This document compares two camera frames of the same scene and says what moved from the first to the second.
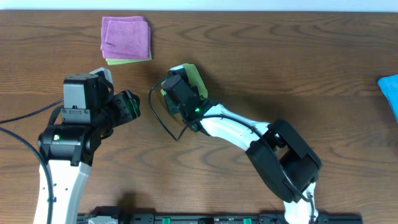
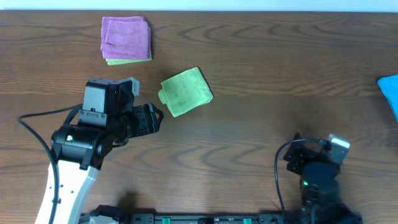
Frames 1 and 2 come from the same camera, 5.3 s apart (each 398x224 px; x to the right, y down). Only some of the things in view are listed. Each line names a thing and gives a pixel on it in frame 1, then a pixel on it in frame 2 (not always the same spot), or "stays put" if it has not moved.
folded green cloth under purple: x=115 y=61 stays put
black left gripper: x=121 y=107 -> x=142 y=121
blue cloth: x=388 y=85 stays put
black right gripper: x=170 y=103 -> x=300 y=156
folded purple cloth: x=125 y=37 stays put
